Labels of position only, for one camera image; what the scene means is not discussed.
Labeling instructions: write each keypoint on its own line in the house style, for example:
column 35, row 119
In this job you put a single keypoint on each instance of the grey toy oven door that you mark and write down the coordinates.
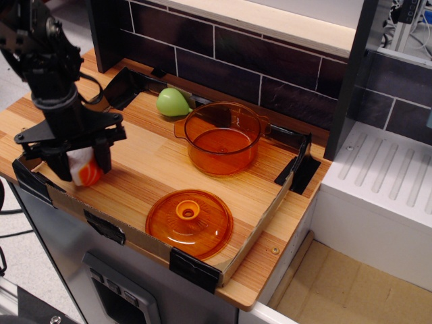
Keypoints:
column 110, row 281

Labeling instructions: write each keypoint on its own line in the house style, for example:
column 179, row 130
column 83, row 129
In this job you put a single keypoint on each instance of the orange transparent plastic pot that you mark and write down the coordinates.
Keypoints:
column 223, row 137

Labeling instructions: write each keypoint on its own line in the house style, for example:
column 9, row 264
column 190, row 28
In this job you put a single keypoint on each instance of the dark grey vertical post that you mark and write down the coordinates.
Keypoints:
column 367, row 40

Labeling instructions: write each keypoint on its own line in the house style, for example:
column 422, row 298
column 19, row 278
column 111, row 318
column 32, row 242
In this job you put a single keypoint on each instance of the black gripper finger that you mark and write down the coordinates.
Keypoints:
column 102, row 154
column 59, row 164

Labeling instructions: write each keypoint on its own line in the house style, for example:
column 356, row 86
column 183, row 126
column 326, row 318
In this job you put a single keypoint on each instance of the white toy sink drainboard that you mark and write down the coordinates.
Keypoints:
column 374, row 204

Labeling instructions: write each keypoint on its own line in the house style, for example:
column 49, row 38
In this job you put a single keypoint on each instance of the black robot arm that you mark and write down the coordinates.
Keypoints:
column 38, row 51

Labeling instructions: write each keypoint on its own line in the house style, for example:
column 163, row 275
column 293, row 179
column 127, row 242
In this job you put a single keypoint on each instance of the white and orange toy sushi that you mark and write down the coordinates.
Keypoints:
column 83, row 166

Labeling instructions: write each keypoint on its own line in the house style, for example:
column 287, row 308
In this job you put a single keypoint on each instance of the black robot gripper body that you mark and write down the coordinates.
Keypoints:
column 68, row 125

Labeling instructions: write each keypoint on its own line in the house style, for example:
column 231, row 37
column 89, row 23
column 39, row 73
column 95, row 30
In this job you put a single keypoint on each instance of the orange transparent pot lid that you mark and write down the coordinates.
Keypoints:
column 195, row 221

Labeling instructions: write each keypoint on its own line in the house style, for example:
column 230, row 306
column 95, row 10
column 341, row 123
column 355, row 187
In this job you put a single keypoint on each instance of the cardboard fence with black tape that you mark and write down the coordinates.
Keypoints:
column 151, row 163

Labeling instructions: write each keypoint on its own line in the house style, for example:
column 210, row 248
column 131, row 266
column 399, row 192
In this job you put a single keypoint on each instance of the green toy pear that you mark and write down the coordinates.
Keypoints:
column 171, row 103

